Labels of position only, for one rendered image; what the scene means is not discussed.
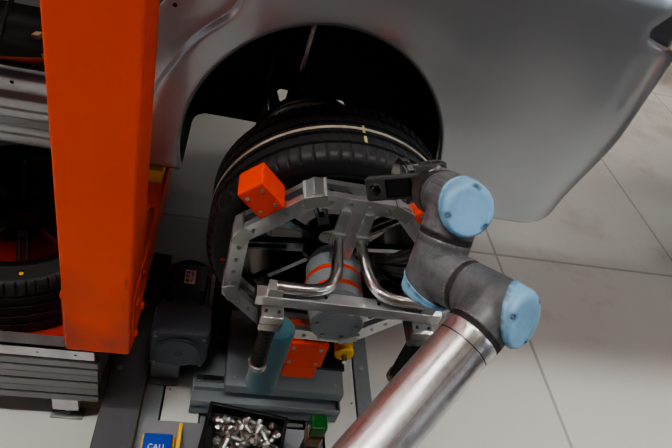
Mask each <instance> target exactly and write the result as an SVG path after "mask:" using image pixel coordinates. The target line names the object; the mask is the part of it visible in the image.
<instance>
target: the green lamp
mask: <svg viewBox="0 0 672 448"><path fill-rule="evenodd" d="M327 430H328V424H327V415H326V414H311V416H310V419H309V421H308V431H309V436H318V437H324V436H325V434H326V432H327Z"/></svg>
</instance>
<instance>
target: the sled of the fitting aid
mask: <svg viewBox="0 0 672 448"><path fill-rule="evenodd" d="M212 312H213V321H212V329H211V337H210V342H209V348H208V353H207V357H206V360H205V362H204V363H203V365H201V367H198V366H197V365H195V368H194V375H193V382H192V389H191V396H190V403H189V410H188V412H195V413H207V412H208V409H209V405H210V402H211V401H213V402H218V403H223V404H227V405H232V406H236V407H241V408H246V409H250V410H255V411H259V412H264V413H269V414H273V415H278V416H283V417H287V418H288V419H292V420H306V421H309V419H310V416H311V414H326V415H327V422H334V423H335V422H336V420H337V418H338V416H339V414H340V412H341V411H340V401H332V400H320V399H307V398H295V397H282V396H270V395H262V396H261V395H256V394H245V393H232V392H223V386H224V375H225V365H226V355H227V344H228V334H229V324H230V316H231V313H226V312H216V311H212Z"/></svg>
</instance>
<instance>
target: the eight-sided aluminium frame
mask: <svg viewBox="0 0 672 448"><path fill-rule="evenodd" d="M315 208H326V209H332V210H339V211H341V210H346V211H351V212H352V213H359V214H373V215H375V216H379V217H385V218H392V219H397V220H398V221H399V222H400V224H401V225H402V226H403V228H404V229H405V231H406V232H407V233H408V235H409V236H410V237H411V239H412V240H413V241H414V243H415V240H416V237H417V234H418V231H419V229H420V226H421V225H420V224H419V223H418V222H417V221H416V220H415V219H414V217H415V216H416V215H415V211H414V207H413V203H412V204H406V203H404V202H403V201H402V200H401V199H398V200H381V201H368V200H367V194H366V188H365V185H363V184H357V183H351V182H344V181H338V180H332V179H327V178H326V177H323V178H320V177H312V178H310V179H308V180H303V182H302V183H300V184H298V185H296V186H294V187H292V188H290V189H288V190H286V191H285V207H284V208H282V209H280V210H278V211H276V212H274V213H272V214H270V215H268V216H266V217H264V218H262V219H260V218H259V217H258V216H257V215H256V214H255V213H254V212H253V211H252V210H251V209H248V210H244V211H243V212H242V213H240V214H238V215H236V216H235V219H234V223H233V225H232V234H231V239H230V244H229V250H228V255H227V260H226V265H225V268H224V272H223V281H222V292H221V294H222V295H223V296H225V297H226V299H227V301H231V302H232V303H233V304H234V305H235V306H236V307H238V308H239V309H240V310H241V311H242V312H243V313H245V314H246V315H247V316H248V317H249V318H251V319H252V320H253V321H254V322H255V323H256V324H257V321H258V304H253V301H254V291H255V288H254V287H253V286H252V285H251V284H249V283H248V282H247V281H246V280H245V279H244V278H243V277H242V276H241V275H242V270H243V266H244V261H245V257H246V252H247V248H248V244H249V240H251V239H253V238H255V237H257V236H259V235H261V234H263V233H265V232H267V231H270V230H272V229H274V228H276V227H278V226H280V225H282V224H284V223H286V222H288V221H290V220H292V219H294V218H297V217H299V216H301V215H303V214H305V213H307V212H309V211H311V210H313V209H315ZM284 316H285V317H287V318H289V319H290V320H291V321H292V323H293V324H294V327H295V335H294V337H293V338H297V339H307V340H316V341H326V342H336V343H338V344H342V343H346V344H348V343H351V342H357V340H358V339H361V338H364V337H366V336H369V335H371V334H374V333H376V332H379V331H381V330H384V329H386V328H389V327H392V326H394V325H397V324H399V323H402V322H403V321H401V320H392V319H383V318H374V317H365V316H363V321H364V324H363V327H362V329H361V330H360V331H359V332H358V333H357V334H356V335H354V336H353V337H350V338H348V339H344V340H338V341H332V340H325V339H322V338H320V337H318V336H316V335H315V334H314V333H313V332H312V331H311V329H310V320H309V315H308V314H303V313H294V312H285V311H284Z"/></svg>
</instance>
